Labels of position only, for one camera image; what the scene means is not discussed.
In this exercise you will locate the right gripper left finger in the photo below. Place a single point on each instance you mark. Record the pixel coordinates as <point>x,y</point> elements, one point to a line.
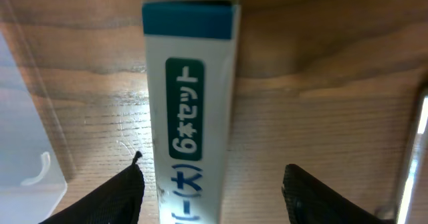
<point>117,201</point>

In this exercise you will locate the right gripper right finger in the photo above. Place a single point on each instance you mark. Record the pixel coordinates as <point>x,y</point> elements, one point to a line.
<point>310,201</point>

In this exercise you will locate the clear plastic container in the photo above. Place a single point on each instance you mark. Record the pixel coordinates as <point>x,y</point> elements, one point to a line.
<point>32,181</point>

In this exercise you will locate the blue white screwdriver box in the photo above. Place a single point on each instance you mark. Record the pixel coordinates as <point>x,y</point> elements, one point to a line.
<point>190,58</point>

